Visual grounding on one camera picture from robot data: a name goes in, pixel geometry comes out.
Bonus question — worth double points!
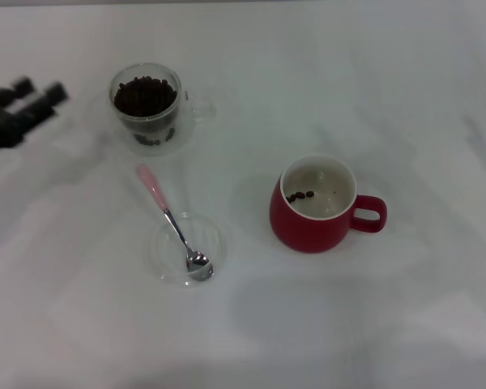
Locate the coffee bean pile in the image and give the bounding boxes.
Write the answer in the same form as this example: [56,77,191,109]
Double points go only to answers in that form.
[113,75,178,147]

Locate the few coffee beans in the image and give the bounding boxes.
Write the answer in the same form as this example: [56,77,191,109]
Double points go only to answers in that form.
[285,190,316,203]

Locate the clear glass saucer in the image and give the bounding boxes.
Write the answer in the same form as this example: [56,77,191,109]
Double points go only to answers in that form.
[147,210,230,289]

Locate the clear double-wall glass cup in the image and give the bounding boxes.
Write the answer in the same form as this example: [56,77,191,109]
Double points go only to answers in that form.
[107,62,218,157]

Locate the pink-handled metal spoon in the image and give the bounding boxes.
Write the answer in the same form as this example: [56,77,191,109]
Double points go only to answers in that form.
[136,163,215,282]

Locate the red ceramic mug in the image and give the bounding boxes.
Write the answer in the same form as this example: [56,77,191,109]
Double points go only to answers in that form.
[268,153,389,254]

